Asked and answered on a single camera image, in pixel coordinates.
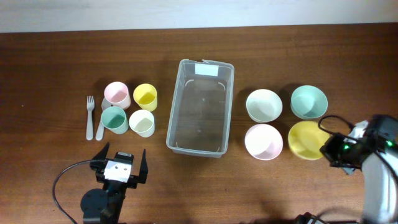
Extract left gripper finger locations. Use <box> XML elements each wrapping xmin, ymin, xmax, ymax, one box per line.
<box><xmin>93</xmin><ymin>142</ymin><xmax>109</xmax><ymax>160</ymax></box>
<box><xmin>138</xmin><ymin>149</ymin><xmax>148</xmax><ymax>184</ymax></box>

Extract yellow plastic bowl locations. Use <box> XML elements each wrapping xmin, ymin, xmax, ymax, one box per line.
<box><xmin>288</xmin><ymin>121</ymin><xmax>330</xmax><ymax>161</ymax></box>

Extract green plastic bowl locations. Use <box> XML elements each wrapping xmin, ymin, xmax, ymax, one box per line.
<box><xmin>290</xmin><ymin>85</ymin><xmax>328</xmax><ymax>119</ymax></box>

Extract pink plastic cup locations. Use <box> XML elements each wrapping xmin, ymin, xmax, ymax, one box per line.
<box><xmin>104</xmin><ymin>82</ymin><xmax>131</xmax><ymax>110</ymax></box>

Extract pink plastic bowl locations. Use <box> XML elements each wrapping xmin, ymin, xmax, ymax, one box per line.
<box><xmin>244</xmin><ymin>124</ymin><xmax>284</xmax><ymax>161</ymax></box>

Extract cream plastic bowl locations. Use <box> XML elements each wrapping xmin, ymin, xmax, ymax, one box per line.
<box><xmin>246</xmin><ymin>89</ymin><xmax>283</xmax><ymax>123</ymax></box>

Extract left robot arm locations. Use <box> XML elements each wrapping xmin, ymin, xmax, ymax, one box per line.
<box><xmin>80</xmin><ymin>143</ymin><xmax>149</xmax><ymax>223</ymax></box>

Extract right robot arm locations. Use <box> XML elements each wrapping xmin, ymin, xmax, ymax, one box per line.
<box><xmin>318</xmin><ymin>114</ymin><xmax>397</xmax><ymax>223</ymax></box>

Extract clear plastic storage container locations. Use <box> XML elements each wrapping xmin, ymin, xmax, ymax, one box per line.
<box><xmin>166</xmin><ymin>59</ymin><xmax>234</xmax><ymax>158</ymax></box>

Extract green plastic cup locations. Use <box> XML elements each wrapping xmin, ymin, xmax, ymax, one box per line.
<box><xmin>101</xmin><ymin>106</ymin><xmax>129</xmax><ymax>134</ymax></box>

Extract cream plastic cup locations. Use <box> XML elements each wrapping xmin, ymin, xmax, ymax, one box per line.
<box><xmin>129</xmin><ymin>110</ymin><xmax>155</xmax><ymax>138</ymax></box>

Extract grey plastic spoon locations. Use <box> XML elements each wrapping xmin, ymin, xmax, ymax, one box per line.
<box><xmin>95</xmin><ymin>98</ymin><xmax>111</xmax><ymax>141</ymax></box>

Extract grey plastic fork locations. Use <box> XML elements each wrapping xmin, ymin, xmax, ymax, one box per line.
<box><xmin>86</xmin><ymin>96</ymin><xmax>95</xmax><ymax>141</ymax></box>

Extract yellow plastic cup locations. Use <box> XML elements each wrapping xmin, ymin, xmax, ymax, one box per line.
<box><xmin>133</xmin><ymin>83</ymin><xmax>157</xmax><ymax>111</ymax></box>

